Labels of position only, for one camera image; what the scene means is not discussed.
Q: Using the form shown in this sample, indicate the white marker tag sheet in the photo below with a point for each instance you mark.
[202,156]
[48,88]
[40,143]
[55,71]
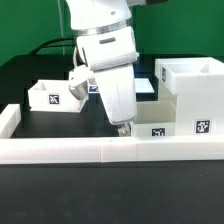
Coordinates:
[142,85]

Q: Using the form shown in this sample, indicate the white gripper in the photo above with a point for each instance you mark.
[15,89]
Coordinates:
[117,91]

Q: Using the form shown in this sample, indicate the white drawer cabinet box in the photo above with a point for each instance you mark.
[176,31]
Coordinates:
[197,85]

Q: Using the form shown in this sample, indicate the white U-shaped barrier frame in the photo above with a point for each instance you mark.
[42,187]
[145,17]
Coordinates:
[101,150]

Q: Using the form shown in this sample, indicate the white drawer tray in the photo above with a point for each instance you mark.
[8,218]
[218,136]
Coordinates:
[54,96]
[154,119]

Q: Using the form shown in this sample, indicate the white front drawer tray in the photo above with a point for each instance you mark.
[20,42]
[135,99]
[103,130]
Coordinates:
[154,119]

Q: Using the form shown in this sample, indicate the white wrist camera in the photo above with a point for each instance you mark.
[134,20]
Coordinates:
[78,81]

